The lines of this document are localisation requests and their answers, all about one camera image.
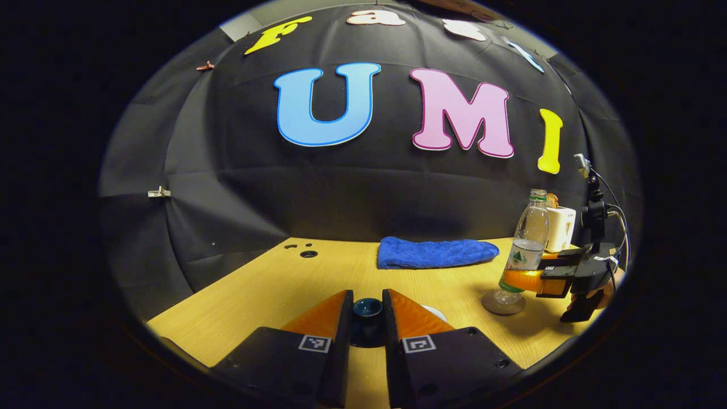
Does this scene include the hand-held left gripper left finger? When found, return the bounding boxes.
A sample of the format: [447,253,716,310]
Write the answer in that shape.
[209,289,355,409]

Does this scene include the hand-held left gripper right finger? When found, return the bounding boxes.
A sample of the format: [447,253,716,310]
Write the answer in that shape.
[382,288,524,409]

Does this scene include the clear plastic water bottle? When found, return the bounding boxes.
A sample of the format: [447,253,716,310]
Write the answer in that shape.
[499,189,550,302]

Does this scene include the teal teacup lid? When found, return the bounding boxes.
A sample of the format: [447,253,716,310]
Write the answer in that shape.
[351,298,385,348]

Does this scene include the white toaster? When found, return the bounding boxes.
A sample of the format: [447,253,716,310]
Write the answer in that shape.
[545,206,577,253]

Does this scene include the blue towel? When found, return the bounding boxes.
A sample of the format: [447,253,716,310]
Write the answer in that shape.
[377,236,500,270]

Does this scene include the black backdrop cloth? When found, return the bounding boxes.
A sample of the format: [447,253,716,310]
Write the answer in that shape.
[99,3,642,324]

